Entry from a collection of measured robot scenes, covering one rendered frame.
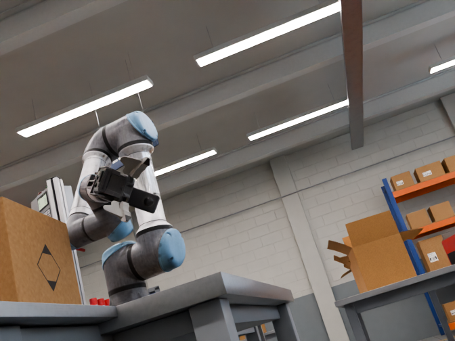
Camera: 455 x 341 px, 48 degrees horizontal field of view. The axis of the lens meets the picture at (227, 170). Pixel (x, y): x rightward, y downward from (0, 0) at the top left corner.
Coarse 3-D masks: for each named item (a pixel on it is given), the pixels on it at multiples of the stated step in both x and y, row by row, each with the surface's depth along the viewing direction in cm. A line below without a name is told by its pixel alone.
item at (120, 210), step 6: (114, 204) 120; (120, 204) 121; (126, 204) 120; (108, 210) 116; (114, 210) 117; (120, 210) 118; (126, 210) 118; (120, 216) 116; (126, 216) 115; (126, 222) 115
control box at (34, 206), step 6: (66, 186) 204; (42, 192) 202; (48, 192) 199; (66, 192) 203; (36, 198) 206; (48, 198) 198; (66, 198) 202; (72, 198) 204; (36, 204) 205; (36, 210) 205; (42, 210) 201
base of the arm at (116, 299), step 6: (120, 288) 154; (126, 288) 153; (132, 288) 154; (138, 288) 155; (144, 288) 157; (108, 294) 157; (114, 294) 154; (120, 294) 153; (126, 294) 153; (132, 294) 153; (138, 294) 154; (144, 294) 155; (114, 300) 153; (120, 300) 152; (126, 300) 152
